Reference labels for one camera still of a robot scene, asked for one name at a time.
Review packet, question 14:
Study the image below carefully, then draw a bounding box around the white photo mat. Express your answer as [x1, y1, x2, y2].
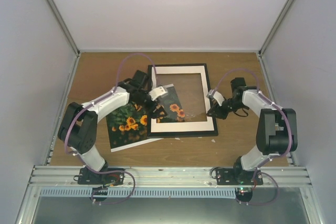
[150, 65, 215, 133]

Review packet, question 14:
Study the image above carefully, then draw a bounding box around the sunflower photo print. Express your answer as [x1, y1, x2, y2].
[106, 84, 185, 152]

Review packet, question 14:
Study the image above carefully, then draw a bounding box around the black picture frame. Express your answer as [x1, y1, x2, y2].
[148, 63, 218, 138]

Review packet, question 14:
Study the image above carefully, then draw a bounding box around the clear acrylic sheet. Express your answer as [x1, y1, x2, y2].
[156, 73, 207, 123]

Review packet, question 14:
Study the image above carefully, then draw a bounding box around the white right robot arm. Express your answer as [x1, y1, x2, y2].
[207, 77, 298, 185]

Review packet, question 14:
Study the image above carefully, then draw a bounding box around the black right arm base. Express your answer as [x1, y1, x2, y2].
[209, 167, 264, 186]

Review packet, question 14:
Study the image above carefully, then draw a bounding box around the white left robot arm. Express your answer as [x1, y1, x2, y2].
[57, 70, 168, 184]

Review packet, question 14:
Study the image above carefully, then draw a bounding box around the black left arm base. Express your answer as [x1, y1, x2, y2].
[73, 167, 124, 186]

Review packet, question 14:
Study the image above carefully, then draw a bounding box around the brown backing board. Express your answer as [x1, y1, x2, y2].
[67, 58, 148, 101]

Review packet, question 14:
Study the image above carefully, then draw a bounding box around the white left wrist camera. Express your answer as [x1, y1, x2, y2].
[149, 86, 168, 101]

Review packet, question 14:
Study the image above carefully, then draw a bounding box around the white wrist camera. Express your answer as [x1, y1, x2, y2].
[206, 90, 225, 106]
[149, 86, 168, 101]

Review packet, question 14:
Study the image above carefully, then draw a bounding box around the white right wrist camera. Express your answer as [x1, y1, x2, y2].
[206, 90, 225, 106]

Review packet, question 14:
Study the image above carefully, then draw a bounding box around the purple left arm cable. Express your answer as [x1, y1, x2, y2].
[64, 52, 158, 205]

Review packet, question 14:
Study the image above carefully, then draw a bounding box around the aluminium mounting rail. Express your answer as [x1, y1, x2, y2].
[28, 166, 312, 188]

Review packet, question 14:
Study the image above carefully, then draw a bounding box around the aluminium enclosure frame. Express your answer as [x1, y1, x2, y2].
[15, 0, 336, 224]

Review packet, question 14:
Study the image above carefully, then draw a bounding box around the grey slotted cable duct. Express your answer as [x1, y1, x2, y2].
[40, 187, 236, 199]

